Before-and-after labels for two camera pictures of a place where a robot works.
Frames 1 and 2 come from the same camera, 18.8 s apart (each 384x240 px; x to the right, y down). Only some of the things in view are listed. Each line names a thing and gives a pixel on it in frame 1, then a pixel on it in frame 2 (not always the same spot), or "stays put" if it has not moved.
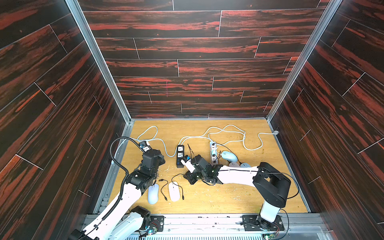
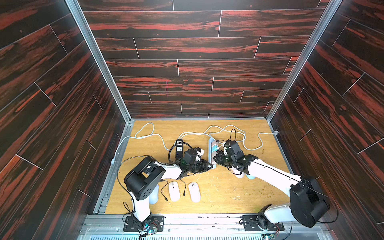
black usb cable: [161, 180] stays put
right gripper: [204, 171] to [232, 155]
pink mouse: [174, 191] stays put
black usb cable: [183, 197] to [184, 193]
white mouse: [153, 193] stays put
